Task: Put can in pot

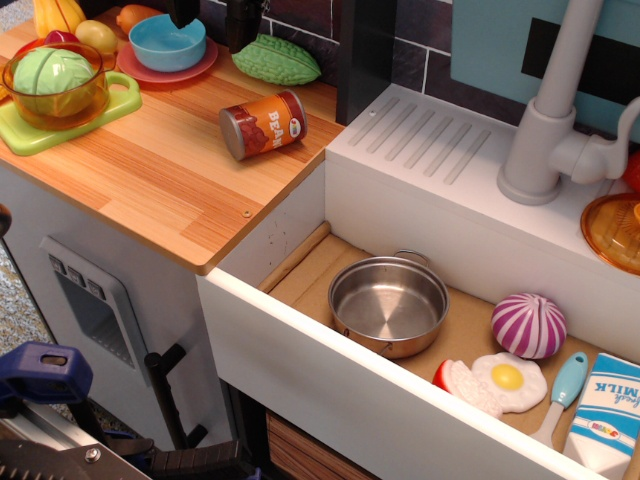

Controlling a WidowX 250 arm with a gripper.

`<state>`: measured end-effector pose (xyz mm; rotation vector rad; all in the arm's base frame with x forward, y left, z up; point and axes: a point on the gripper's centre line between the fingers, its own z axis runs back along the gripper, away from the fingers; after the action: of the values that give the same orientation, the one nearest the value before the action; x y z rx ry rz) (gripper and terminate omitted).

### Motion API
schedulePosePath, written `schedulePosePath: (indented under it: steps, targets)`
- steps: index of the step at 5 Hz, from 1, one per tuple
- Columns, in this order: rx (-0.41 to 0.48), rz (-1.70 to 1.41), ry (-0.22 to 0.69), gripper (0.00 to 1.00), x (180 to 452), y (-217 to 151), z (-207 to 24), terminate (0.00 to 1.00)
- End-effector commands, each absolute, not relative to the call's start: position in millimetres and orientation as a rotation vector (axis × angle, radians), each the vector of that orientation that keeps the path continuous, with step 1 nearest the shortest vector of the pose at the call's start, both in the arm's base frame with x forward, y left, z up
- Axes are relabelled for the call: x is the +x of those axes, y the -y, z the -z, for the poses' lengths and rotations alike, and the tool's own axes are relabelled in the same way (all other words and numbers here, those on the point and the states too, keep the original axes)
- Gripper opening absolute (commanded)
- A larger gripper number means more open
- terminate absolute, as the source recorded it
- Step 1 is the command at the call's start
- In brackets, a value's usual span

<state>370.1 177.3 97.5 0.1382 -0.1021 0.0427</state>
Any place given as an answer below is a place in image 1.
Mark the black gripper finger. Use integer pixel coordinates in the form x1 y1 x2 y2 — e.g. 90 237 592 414
225 0 264 54
166 0 200 29

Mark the orange toy bean can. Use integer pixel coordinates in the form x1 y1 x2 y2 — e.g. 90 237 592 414
219 90 308 160

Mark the orange transparent toy pot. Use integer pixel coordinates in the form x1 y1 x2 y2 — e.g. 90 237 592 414
1 42 116 131

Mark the stainless steel pot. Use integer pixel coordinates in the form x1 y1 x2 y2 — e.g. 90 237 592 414
328 249 450 359

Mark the orange transparent pot lid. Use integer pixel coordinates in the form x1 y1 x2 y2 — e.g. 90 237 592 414
580 193 639 276

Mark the blue toy bowl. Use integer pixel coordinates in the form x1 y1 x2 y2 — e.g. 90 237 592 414
129 14 206 73

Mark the green toy bitter gourd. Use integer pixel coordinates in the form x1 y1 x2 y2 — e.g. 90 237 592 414
232 34 322 86

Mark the orange toy fruit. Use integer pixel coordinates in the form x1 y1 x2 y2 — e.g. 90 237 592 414
116 4 162 34

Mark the pink toy plate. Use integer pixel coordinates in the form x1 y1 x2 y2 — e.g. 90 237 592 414
117 39 218 83

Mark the yellow toy potato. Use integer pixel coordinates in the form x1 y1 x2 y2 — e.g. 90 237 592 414
74 20 118 54

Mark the red toy vegetable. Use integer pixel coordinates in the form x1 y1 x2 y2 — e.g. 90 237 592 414
15 30 78 57

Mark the green toy cabbage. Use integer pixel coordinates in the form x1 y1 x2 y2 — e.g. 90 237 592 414
13 47 96 118

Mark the green toy cutting board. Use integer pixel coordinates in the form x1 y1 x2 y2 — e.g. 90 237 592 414
1 72 142 156

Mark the grey toy oven panel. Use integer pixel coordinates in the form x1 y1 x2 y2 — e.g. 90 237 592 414
40 236 150 385

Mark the grey toy faucet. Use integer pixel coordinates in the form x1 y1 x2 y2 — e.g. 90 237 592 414
497 1 639 205

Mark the white toy sink basin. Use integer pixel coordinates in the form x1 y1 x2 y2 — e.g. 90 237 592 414
198 85 639 479

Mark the blue clamp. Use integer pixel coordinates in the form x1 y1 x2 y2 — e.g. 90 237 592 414
1 341 93 423

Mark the red white toy tomato slice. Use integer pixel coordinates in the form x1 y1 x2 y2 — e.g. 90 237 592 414
432 359 503 418

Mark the purple striped toy onion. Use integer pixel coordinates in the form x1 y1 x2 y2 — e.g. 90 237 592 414
491 293 567 360

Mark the toy fried egg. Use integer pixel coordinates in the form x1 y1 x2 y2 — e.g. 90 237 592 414
471 352 548 413

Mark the blue white toy spatula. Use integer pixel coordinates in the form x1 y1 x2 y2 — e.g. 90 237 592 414
531 352 588 448

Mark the toy milk carton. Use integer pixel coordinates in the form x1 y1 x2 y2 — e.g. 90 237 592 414
563 353 639 479

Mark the black oven door handle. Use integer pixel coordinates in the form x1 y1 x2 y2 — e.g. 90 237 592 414
144 343 208 450

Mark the black metal camera mount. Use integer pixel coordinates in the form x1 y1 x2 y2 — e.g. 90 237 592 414
1 402 264 479

